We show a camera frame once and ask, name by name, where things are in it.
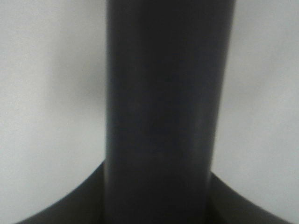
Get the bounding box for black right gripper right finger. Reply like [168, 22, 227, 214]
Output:
[209, 174, 288, 224]

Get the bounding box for purple hand brush black bristles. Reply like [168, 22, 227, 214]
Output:
[104, 0, 235, 224]

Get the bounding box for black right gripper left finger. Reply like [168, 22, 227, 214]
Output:
[19, 163, 104, 224]

